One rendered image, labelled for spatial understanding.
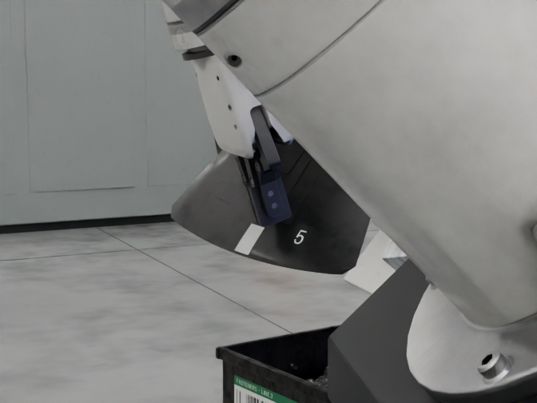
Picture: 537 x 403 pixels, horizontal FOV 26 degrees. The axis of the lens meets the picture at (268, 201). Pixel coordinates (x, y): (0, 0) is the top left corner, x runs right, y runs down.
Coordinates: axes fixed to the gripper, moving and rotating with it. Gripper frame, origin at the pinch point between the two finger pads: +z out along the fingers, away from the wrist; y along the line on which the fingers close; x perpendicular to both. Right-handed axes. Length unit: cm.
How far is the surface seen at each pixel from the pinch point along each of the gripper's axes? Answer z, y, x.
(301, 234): 3.9, -0.8, -1.9
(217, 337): 122, 306, -54
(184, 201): -0.2, 11.3, 5.2
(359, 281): 19.8, 24.7, -15.2
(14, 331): 101, 340, 14
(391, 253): 11.5, 6.3, -13.0
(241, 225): 2.4, 4.0, 2.1
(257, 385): 9.4, -17.1, 10.1
